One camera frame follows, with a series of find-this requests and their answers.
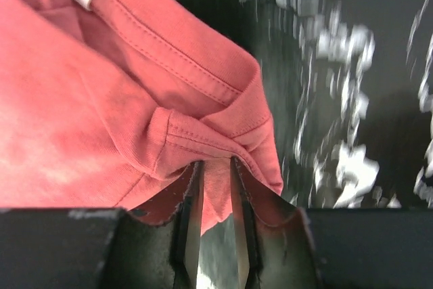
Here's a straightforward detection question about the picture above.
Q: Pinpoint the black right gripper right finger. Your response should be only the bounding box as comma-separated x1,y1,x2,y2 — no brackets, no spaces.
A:
230,158,432,288

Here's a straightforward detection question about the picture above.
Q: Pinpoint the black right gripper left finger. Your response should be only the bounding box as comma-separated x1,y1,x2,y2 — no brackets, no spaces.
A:
1,162,204,288

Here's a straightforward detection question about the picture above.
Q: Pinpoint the black marble pattern mat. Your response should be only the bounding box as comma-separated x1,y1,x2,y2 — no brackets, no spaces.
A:
145,0,433,289

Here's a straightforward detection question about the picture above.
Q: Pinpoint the salmon pink t shirt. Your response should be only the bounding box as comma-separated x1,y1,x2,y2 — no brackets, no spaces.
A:
1,0,283,231

